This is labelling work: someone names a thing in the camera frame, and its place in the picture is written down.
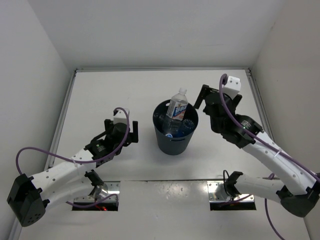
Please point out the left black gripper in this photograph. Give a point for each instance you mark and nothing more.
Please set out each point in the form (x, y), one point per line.
(132, 136)

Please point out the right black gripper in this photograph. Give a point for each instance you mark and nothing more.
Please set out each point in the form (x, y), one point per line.
(204, 90)

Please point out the clear bottle white cap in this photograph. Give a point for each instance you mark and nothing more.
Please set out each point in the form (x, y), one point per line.
(159, 118)

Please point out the orange label clear bottle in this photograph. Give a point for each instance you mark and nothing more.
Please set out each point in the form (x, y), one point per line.
(175, 112)

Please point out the blue label Pocari bottle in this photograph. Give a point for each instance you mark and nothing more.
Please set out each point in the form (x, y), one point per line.
(171, 134)

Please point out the blue cap clear bottle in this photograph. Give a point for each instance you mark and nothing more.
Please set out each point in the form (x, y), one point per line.
(187, 126)

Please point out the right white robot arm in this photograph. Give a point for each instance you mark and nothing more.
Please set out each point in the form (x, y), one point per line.
(295, 189)

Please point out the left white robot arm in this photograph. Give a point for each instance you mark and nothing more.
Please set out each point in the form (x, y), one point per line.
(31, 196)

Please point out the dark grey plastic bin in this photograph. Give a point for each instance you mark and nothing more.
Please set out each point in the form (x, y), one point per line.
(174, 146)

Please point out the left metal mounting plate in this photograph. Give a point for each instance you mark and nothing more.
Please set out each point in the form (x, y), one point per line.
(111, 187)

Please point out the metal mounting plate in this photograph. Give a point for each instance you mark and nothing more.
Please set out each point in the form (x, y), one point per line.
(217, 195)
(111, 187)

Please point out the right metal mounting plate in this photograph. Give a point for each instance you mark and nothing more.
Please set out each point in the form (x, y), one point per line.
(217, 195)

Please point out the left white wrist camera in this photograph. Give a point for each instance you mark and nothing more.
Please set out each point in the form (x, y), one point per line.
(119, 116)

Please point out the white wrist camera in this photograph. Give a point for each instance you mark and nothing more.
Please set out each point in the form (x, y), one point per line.
(231, 86)
(119, 116)

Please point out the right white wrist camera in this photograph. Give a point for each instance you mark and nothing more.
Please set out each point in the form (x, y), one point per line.
(231, 86)

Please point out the right aluminium frame rail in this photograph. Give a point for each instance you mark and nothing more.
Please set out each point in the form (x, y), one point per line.
(265, 124)

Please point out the aluminium frame rail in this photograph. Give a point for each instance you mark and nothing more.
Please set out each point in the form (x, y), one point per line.
(265, 124)
(16, 227)

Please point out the left aluminium frame rail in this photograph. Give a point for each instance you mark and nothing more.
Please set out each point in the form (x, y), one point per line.
(16, 227)

